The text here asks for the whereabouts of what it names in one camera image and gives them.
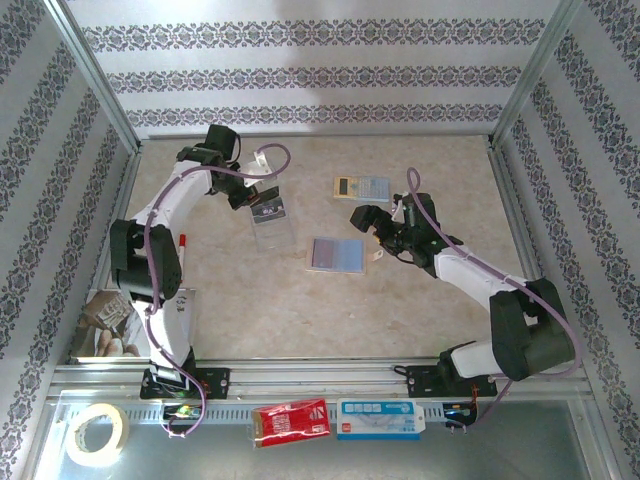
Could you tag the black credit card white print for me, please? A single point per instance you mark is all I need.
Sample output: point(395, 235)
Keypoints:
point(270, 214)

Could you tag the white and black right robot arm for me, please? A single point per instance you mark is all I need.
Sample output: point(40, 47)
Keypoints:
point(530, 330)

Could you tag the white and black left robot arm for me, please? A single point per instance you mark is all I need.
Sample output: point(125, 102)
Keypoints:
point(145, 265)

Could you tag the clear plastic card sleeve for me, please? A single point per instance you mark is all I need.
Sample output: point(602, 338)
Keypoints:
point(275, 237)

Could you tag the beige and grey calculator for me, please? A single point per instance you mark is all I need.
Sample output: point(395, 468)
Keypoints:
point(360, 189)

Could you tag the white marker with red cap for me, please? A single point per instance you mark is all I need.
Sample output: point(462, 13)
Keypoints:
point(182, 241)

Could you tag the small circuit board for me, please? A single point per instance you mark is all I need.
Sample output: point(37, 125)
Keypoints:
point(182, 412)
point(457, 413)

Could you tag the blue and white package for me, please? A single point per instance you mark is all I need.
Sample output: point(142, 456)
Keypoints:
point(375, 420)

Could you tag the printed photo sheet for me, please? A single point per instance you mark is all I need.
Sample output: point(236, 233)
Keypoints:
point(107, 320)

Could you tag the red cardboard box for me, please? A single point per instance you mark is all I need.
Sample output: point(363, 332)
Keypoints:
point(290, 422)

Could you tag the slotted metal strip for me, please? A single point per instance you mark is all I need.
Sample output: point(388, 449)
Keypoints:
point(230, 414)

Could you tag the grey metal shelf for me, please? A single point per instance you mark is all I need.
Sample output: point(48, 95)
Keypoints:
point(500, 450)

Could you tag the masking tape roll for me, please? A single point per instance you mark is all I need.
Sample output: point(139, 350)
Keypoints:
point(122, 430)

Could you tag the aluminium table end rail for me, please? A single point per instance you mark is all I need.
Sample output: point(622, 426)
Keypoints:
point(315, 136)

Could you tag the aluminium table side rail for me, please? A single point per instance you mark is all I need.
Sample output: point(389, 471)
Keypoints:
point(128, 175)
point(511, 200)

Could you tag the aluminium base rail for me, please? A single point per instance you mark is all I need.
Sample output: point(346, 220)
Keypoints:
point(310, 380)

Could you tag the aluminium frame post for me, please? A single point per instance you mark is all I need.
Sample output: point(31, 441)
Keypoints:
point(533, 75)
point(96, 75)

